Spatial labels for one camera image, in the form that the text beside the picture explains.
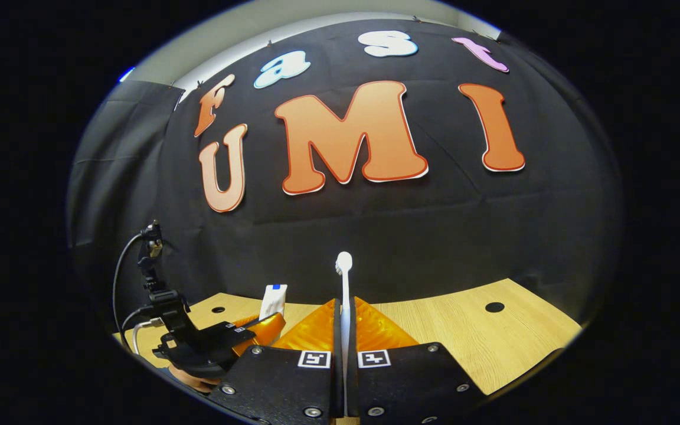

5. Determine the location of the white cable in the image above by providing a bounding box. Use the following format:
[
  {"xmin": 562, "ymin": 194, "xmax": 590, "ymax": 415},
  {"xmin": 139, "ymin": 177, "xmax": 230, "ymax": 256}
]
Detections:
[{"xmin": 132, "ymin": 318, "xmax": 165, "ymax": 356}]

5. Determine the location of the white toothpaste tube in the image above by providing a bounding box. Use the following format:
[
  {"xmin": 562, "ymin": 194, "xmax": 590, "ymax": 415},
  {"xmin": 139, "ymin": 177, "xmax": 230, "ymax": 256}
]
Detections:
[{"xmin": 259, "ymin": 285, "xmax": 288, "ymax": 337}]

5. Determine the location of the white toothbrush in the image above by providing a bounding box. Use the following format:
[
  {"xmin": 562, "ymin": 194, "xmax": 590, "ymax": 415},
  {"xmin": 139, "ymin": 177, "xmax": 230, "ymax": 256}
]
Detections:
[{"xmin": 335, "ymin": 251, "xmax": 354, "ymax": 417}]

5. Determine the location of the grey cable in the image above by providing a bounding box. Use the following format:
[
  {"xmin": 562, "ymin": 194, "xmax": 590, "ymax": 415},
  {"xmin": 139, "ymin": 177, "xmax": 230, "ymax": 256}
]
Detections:
[{"xmin": 112, "ymin": 233, "xmax": 143, "ymax": 350}]

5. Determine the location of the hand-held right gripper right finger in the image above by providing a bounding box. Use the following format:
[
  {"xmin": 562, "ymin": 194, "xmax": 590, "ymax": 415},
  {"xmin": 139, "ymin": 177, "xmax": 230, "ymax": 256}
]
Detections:
[{"xmin": 349, "ymin": 296, "xmax": 488, "ymax": 425}]

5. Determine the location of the black backdrop cloth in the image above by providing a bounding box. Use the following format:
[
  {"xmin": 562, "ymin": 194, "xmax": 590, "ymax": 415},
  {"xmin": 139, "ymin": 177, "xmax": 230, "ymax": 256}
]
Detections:
[{"xmin": 67, "ymin": 18, "xmax": 624, "ymax": 331}]

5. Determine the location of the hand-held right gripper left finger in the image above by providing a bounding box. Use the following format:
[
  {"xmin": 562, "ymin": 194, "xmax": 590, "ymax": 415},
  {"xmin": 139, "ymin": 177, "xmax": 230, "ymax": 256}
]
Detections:
[{"xmin": 207, "ymin": 298, "xmax": 344, "ymax": 425}]

